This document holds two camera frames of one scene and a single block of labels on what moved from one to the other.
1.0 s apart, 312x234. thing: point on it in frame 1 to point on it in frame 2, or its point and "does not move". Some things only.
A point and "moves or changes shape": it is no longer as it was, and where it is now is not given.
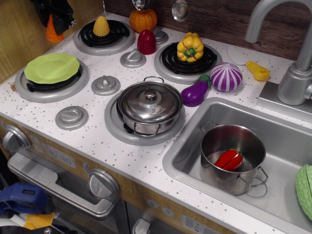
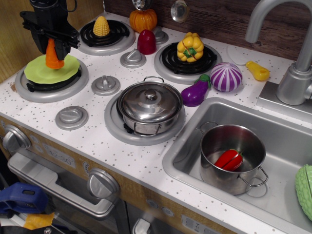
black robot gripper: [61, 11] to [49, 19]
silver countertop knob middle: [106, 86] does not move
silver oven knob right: [102, 184] does not move
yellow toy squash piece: [260, 72] does not move
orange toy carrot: [51, 34] moves or changes shape
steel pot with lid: [149, 107] does not move
